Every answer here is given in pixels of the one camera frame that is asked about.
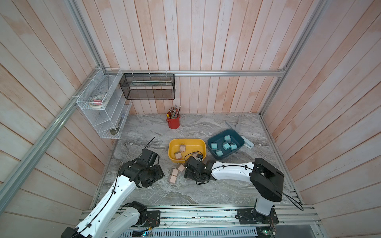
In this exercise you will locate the tape roll on shelf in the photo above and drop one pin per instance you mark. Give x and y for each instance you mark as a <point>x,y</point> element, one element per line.
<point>97,102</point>

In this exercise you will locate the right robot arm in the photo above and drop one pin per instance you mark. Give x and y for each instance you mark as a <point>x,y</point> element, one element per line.
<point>267,179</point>

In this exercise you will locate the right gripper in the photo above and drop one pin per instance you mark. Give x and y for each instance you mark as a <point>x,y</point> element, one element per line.
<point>187,174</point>

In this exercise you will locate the grey plastic clip tool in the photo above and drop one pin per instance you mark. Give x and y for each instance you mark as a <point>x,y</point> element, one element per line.
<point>234,126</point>

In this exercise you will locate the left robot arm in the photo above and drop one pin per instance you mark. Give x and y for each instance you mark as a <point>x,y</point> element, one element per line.
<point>99,222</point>

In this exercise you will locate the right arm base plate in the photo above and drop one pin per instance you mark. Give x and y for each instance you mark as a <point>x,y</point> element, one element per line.
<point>251,216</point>

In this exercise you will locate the red pencil cup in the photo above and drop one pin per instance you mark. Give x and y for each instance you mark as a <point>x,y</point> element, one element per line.
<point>173,117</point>

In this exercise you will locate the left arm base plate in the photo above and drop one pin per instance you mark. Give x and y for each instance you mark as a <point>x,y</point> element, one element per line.
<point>149,219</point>

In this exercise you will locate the teal plug top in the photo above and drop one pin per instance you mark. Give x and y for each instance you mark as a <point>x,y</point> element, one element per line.
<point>219,153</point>

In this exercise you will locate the yellow plastic tray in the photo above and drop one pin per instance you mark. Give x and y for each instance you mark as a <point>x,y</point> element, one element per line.
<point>192,145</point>

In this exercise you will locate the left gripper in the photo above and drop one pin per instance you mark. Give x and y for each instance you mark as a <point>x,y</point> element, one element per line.
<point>159,174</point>

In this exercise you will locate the dark teal plastic tray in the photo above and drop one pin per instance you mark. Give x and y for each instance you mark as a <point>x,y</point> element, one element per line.
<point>219,139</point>

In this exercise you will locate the black mesh wall basket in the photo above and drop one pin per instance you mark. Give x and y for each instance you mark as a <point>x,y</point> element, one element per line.
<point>148,86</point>

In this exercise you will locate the pink plug bottom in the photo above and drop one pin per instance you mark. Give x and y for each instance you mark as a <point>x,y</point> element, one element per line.
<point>172,179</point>

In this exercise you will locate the white wire wall shelf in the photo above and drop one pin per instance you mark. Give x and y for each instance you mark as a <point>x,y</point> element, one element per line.
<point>110,120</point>

